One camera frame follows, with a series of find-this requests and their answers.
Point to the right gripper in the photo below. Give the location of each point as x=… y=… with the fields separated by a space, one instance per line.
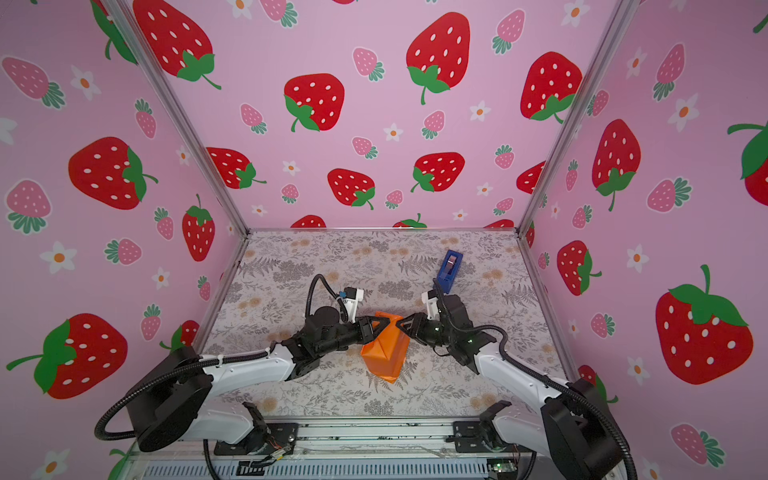
x=425 y=327

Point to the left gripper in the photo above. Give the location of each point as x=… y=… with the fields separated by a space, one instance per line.
x=381 y=326

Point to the orange wrapping paper sheet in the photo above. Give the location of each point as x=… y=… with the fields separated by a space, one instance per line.
x=386 y=355

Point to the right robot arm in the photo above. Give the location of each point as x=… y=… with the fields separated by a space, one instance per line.
x=575 y=428

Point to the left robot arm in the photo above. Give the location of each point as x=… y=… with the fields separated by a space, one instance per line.
x=180 y=400

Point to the blue tape dispenser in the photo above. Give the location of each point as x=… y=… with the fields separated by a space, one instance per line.
x=448 y=270

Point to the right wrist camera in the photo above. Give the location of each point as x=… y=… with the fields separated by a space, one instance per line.
x=430 y=301

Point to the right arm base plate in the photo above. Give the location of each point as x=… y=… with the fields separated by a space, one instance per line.
x=480 y=437

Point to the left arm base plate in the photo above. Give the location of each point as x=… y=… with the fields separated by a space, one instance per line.
x=273 y=437

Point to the aluminium front frame rail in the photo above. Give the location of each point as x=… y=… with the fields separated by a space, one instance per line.
x=360 y=448

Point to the right aluminium corner post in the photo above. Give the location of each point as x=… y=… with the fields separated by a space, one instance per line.
x=615 y=31

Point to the aluminium corner post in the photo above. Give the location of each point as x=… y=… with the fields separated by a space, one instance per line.
x=123 y=17
x=615 y=31

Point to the left aluminium corner post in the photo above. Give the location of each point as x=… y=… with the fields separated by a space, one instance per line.
x=123 y=17

